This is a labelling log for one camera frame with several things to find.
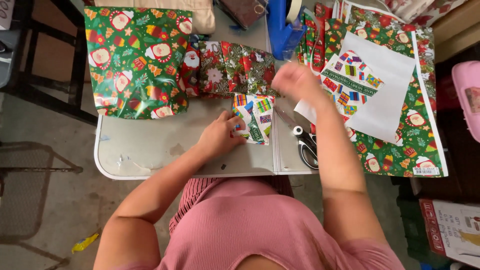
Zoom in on blue tape dispenser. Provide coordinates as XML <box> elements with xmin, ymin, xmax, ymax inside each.
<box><xmin>266</xmin><ymin>0</ymin><xmax>306</xmax><ymax>61</ymax></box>

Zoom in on person's right hand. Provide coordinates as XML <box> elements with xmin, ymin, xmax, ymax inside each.
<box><xmin>271</xmin><ymin>62</ymin><xmax>331</xmax><ymax>110</ymax></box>

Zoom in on large gift green Santa paper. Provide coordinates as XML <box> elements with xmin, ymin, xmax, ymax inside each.
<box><xmin>84</xmin><ymin>6</ymin><xmax>193</xmax><ymax>120</ymax></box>

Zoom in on person's left hand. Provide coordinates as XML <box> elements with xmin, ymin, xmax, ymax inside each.
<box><xmin>196</xmin><ymin>110</ymin><xmax>247</xmax><ymax>160</ymax></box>

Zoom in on gift in poinsettia paper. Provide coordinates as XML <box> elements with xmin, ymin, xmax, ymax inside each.
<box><xmin>220</xmin><ymin>40</ymin><xmax>280</xmax><ymax>97</ymax></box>
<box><xmin>198</xmin><ymin>40</ymin><xmax>235</xmax><ymax>99</ymax></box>

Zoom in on white blank-side wrapping paper sheet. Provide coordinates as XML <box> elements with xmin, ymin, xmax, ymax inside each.
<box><xmin>293</xmin><ymin>32</ymin><xmax>417</xmax><ymax>145</ymax></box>

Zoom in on brown item in plastic bag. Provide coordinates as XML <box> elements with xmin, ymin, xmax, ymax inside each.
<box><xmin>217</xmin><ymin>0</ymin><xmax>268</xmax><ymax>30</ymax></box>

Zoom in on small gift white present-print paper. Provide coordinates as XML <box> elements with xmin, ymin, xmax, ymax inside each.
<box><xmin>231</xmin><ymin>94</ymin><xmax>275</xmax><ymax>146</ymax></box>

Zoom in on yellow wrapper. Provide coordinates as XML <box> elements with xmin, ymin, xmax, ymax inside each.
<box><xmin>71</xmin><ymin>232</ymin><xmax>101</xmax><ymax>254</ymax></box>

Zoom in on present-print wrapping paper scrap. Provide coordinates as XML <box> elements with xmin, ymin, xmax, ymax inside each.
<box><xmin>320</xmin><ymin>50</ymin><xmax>385</xmax><ymax>122</ymax></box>

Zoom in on stack of wrapping paper packs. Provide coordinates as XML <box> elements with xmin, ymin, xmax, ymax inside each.
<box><xmin>294</xmin><ymin>2</ymin><xmax>340</xmax><ymax>74</ymax></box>

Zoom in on pink plastic container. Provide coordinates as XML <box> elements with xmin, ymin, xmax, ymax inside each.
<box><xmin>451</xmin><ymin>61</ymin><xmax>480</xmax><ymax>144</ymax></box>

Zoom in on brown cardboard box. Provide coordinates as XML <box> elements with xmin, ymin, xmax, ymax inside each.
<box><xmin>430</xmin><ymin>0</ymin><xmax>480</xmax><ymax>64</ymax></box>

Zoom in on white carton with red print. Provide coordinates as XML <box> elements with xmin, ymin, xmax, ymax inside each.
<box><xmin>419</xmin><ymin>199</ymin><xmax>480</xmax><ymax>269</ymax></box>

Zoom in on black and white scissors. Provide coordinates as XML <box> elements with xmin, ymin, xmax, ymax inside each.
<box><xmin>274</xmin><ymin>106</ymin><xmax>319</xmax><ymax>170</ymax></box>

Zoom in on black metal frame chair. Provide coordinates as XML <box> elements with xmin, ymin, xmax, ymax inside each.
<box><xmin>0</xmin><ymin>0</ymin><xmax>99</xmax><ymax>126</ymax></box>

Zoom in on green Santa wrapping paper sheet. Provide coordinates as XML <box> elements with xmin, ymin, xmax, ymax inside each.
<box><xmin>322</xmin><ymin>5</ymin><xmax>449</xmax><ymax>178</ymax></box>

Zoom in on floral cloth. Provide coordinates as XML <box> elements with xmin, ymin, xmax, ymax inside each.
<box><xmin>385</xmin><ymin>0</ymin><xmax>467</xmax><ymax>28</ymax></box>

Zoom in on small gift red Santa paper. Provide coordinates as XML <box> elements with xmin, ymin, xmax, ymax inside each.
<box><xmin>180</xmin><ymin>35</ymin><xmax>203</xmax><ymax>97</ymax></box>

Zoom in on clear tape roll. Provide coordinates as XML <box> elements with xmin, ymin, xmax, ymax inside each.
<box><xmin>286</xmin><ymin>0</ymin><xmax>304</xmax><ymax>25</ymax></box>

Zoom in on dark green crate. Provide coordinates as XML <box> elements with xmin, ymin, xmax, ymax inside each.
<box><xmin>395</xmin><ymin>185</ymin><xmax>452</xmax><ymax>269</ymax></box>

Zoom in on person's pink dress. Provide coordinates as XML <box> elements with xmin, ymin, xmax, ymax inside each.
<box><xmin>120</xmin><ymin>176</ymin><xmax>406</xmax><ymax>270</ymax></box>

